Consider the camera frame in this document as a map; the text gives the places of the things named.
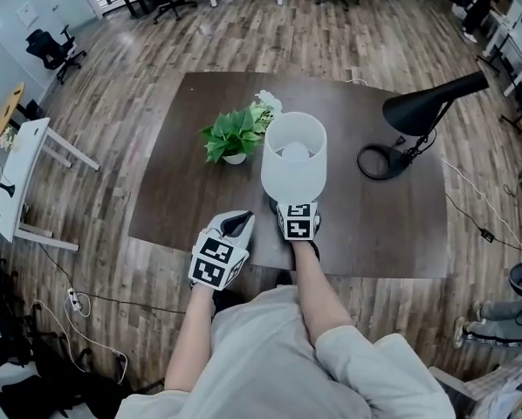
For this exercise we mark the white shade table lamp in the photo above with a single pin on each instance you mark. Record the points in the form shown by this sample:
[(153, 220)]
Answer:
[(293, 177)]

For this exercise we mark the person's left shoe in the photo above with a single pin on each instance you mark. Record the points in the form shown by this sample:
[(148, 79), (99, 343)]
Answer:
[(226, 304)]

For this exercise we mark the small black box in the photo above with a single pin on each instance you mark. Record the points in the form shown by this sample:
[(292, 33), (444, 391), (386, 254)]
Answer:
[(35, 109)]

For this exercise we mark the green plant in white pot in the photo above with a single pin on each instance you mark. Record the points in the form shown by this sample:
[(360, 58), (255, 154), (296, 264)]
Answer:
[(232, 131)]

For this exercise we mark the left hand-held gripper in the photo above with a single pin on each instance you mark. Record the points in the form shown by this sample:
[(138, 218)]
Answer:
[(217, 262)]

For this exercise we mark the white wall notice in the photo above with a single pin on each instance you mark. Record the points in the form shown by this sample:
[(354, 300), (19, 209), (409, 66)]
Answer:
[(27, 15)]

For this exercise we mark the white cloth pile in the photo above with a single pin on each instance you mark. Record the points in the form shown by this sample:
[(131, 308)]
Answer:
[(510, 391)]

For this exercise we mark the white table with legs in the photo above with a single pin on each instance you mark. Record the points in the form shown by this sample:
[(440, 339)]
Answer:
[(25, 155)]

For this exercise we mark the pink flower bunch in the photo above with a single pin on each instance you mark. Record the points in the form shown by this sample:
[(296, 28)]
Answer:
[(8, 138)]

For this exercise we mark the black horn-shaped object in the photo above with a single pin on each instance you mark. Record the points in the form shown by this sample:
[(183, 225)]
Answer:
[(7, 189)]

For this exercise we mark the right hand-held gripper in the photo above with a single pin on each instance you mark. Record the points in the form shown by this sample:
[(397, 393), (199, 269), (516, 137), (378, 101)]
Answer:
[(298, 223)]

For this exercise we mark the person's right shoe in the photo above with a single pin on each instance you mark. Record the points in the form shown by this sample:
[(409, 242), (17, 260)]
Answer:
[(284, 278)]

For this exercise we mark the person's shoe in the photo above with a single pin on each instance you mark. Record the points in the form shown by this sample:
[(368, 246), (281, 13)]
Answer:
[(284, 278), (226, 304)]

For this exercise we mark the black cone desk lamp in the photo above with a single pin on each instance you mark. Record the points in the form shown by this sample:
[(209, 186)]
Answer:
[(418, 107)]

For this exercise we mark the person's left forearm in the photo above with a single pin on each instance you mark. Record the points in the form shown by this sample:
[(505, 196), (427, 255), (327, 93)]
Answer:
[(191, 343)]

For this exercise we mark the white work table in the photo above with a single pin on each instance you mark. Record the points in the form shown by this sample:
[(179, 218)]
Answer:
[(457, 384)]

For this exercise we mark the round wooden table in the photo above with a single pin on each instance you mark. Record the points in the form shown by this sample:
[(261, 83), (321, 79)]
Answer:
[(8, 111)]

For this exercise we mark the white power strip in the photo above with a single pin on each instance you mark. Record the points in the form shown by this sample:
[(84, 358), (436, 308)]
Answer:
[(74, 299)]

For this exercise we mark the person's right forearm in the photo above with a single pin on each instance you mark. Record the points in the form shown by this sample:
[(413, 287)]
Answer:
[(320, 299)]

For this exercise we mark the person's pale shirt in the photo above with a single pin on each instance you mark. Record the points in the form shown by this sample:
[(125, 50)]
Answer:
[(265, 365)]

